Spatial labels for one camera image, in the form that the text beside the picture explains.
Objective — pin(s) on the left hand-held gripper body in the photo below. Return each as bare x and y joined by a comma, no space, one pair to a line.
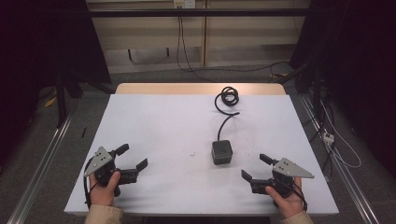
102,169

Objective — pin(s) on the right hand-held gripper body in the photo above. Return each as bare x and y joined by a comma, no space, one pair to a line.
285,179

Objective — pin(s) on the black power adapter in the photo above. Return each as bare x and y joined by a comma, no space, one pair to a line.
222,152

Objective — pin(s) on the person's left hand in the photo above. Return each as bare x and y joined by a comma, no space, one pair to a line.
104,193

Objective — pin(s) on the person's right hand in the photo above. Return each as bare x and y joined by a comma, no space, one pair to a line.
288,203

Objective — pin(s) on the white table sheet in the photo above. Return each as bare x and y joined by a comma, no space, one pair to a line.
174,140

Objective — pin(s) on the white power strip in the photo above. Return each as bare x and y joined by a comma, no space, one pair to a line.
328,137

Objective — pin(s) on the black metal stand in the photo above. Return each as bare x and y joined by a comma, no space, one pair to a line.
61,102
316,90

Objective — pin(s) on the yellow floor tape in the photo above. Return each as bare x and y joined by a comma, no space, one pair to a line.
50,101

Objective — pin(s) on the dark curtain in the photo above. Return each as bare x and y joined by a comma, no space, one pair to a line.
358,62
46,40

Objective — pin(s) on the aluminium floor rail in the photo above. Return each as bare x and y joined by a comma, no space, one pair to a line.
345,177
37,174

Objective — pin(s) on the black horizontal frame bar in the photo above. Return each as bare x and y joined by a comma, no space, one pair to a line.
199,12

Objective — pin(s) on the white wall socket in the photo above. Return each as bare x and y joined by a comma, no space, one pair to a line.
184,3

